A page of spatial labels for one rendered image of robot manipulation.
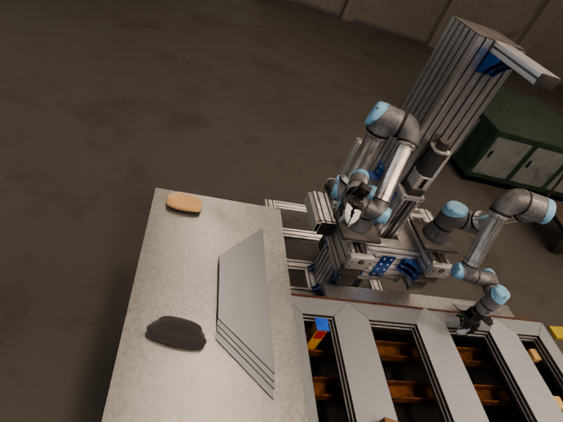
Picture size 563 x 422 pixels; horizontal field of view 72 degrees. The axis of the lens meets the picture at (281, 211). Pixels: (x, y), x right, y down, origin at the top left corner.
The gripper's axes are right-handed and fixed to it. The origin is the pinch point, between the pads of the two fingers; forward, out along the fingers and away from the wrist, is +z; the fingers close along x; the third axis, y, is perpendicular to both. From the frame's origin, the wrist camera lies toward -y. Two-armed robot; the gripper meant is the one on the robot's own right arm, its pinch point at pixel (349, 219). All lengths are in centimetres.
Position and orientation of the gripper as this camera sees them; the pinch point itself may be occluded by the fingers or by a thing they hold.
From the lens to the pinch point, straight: 137.3
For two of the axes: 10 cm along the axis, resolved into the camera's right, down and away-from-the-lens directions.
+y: -4.2, 6.5, 6.3
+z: -3.0, 5.6, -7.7
